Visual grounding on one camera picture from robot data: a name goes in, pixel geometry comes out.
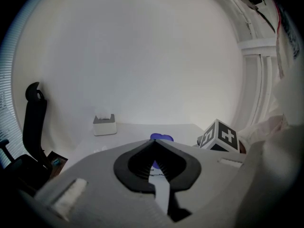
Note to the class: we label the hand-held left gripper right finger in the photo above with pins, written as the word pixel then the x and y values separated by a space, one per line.
pixel 213 174

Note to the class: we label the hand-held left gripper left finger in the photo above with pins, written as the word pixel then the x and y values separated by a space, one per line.
pixel 99 174

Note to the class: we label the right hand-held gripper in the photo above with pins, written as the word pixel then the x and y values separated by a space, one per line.
pixel 224 135

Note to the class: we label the white wet wipe pack purple lid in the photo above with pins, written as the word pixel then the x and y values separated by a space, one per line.
pixel 161 136

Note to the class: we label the person's right forearm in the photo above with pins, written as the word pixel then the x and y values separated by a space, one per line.
pixel 242 148

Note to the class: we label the brown wooden board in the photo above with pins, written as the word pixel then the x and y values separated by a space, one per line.
pixel 58 163

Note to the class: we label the white tissue box holder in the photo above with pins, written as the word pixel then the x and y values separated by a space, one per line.
pixel 104 127

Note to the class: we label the person's white clothing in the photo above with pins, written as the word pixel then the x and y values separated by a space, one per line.
pixel 280 155

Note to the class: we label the white panelled door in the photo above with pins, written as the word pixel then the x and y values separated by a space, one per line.
pixel 256 63

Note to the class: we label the black office chair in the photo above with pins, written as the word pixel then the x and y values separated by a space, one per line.
pixel 33 127

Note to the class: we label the white window blinds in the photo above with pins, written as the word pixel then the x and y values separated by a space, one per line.
pixel 7 91

